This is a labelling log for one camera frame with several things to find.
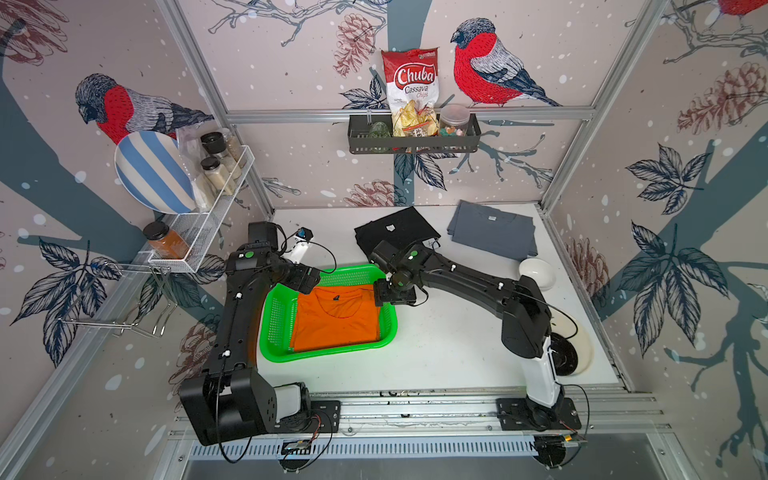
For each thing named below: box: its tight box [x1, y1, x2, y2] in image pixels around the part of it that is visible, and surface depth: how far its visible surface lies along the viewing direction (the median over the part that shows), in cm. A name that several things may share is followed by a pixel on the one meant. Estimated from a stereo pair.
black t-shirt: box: [354, 206, 441, 255], surface depth 117 cm
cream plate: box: [550, 312, 594, 377], surface depth 85 cm
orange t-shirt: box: [290, 285, 380, 352], surface depth 91 cm
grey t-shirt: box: [447, 200, 538, 261], surface depth 116 cm
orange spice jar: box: [142, 221, 190, 259], surface depth 63 cm
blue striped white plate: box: [114, 131, 197, 215], surface depth 68 cm
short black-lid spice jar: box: [200, 156, 235, 196], surface depth 78 cm
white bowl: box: [518, 258, 556, 291], surface depth 100 cm
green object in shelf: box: [370, 121, 392, 139], surface depth 93 cm
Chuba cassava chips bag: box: [381, 47, 439, 137], surface depth 83 cm
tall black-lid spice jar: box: [201, 131, 242, 180], surface depth 81 cm
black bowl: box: [550, 332, 579, 376], surface depth 81 cm
